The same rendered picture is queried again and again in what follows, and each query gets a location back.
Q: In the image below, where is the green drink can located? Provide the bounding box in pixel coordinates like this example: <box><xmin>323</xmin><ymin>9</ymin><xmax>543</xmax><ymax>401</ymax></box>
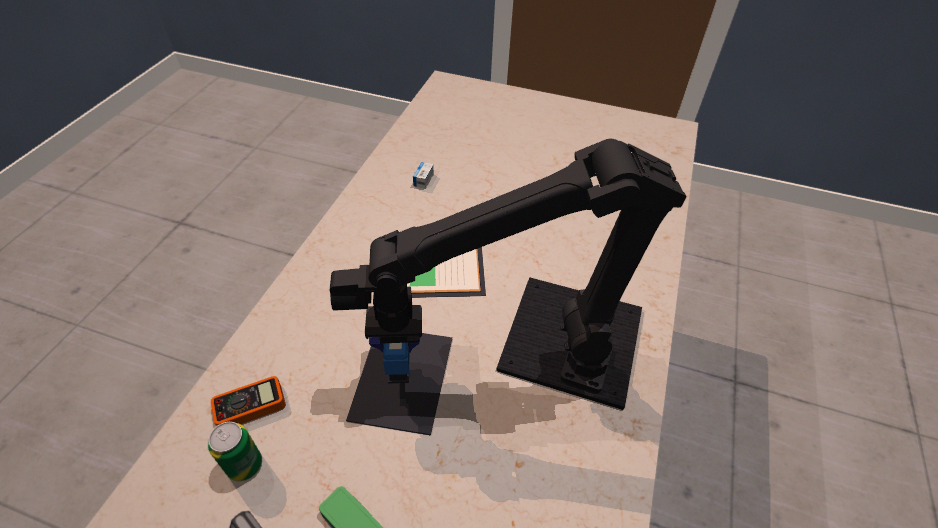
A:
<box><xmin>208</xmin><ymin>422</ymin><xmax>262</xmax><ymax>481</ymax></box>

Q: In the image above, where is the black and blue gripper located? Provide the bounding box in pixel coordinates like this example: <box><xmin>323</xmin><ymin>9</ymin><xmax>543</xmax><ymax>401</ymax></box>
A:
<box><xmin>365</xmin><ymin>303</ymin><xmax>422</xmax><ymax>353</ymax></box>

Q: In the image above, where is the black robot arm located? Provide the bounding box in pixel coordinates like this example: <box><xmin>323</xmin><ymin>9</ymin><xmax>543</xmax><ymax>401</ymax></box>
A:
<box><xmin>329</xmin><ymin>139</ymin><xmax>686</xmax><ymax>393</ymax></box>

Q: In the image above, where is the small white and blue box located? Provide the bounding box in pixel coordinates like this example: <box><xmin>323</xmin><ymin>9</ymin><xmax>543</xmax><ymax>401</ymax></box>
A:
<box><xmin>413</xmin><ymin>162</ymin><xmax>434</xmax><ymax>189</ymax></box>

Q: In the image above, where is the orange digital multimeter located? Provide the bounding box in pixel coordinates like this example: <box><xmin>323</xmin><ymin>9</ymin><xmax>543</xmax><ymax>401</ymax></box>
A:
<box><xmin>211</xmin><ymin>376</ymin><xmax>286</xmax><ymax>426</ymax></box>

